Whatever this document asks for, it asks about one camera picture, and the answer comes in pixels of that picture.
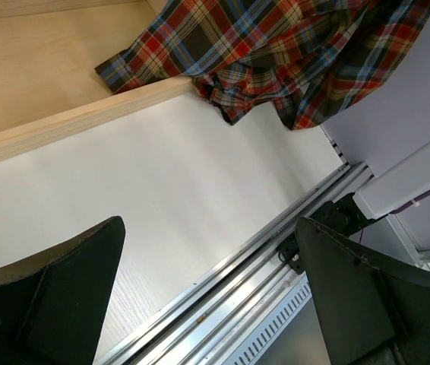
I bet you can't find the wooden clothes rack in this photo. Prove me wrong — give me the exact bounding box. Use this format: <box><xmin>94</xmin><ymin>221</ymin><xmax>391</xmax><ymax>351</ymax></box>
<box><xmin>0</xmin><ymin>0</ymin><xmax>197</xmax><ymax>173</ymax></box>

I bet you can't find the aluminium mounting rail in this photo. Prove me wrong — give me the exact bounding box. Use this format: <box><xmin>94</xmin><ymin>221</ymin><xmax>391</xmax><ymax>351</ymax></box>
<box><xmin>93</xmin><ymin>140</ymin><xmax>430</xmax><ymax>365</ymax></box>

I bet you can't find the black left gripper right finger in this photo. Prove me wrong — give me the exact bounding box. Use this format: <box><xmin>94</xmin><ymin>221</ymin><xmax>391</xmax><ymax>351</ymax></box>
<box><xmin>296</xmin><ymin>218</ymin><xmax>430</xmax><ymax>364</ymax></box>

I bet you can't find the brown multicolour plaid shirt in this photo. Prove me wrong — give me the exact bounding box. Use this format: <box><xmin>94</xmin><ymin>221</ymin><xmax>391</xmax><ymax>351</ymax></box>
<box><xmin>95</xmin><ymin>0</ymin><xmax>430</xmax><ymax>130</ymax></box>

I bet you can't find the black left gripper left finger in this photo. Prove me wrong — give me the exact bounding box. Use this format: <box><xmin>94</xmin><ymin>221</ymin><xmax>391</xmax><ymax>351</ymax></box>
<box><xmin>0</xmin><ymin>216</ymin><xmax>125</xmax><ymax>364</ymax></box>

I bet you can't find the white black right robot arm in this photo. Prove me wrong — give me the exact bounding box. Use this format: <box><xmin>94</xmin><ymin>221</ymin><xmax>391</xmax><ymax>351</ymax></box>
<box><xmin>311</xmin><ymin>142</ymin><xmax>430</xmax><ymax>237</ymax></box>

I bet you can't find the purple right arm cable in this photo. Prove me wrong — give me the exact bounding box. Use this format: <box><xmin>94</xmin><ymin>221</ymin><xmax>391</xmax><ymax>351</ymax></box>
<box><xmin>357</xmin><ymin>178</ymin><xmax>430</xmax><ymax>244</ymax></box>

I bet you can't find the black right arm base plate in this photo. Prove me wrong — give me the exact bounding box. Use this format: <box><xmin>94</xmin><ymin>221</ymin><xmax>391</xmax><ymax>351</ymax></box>
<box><xmin>277</xmin><ymin>233</ymin><xmax>305</xmax><ymax>275</ymax></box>

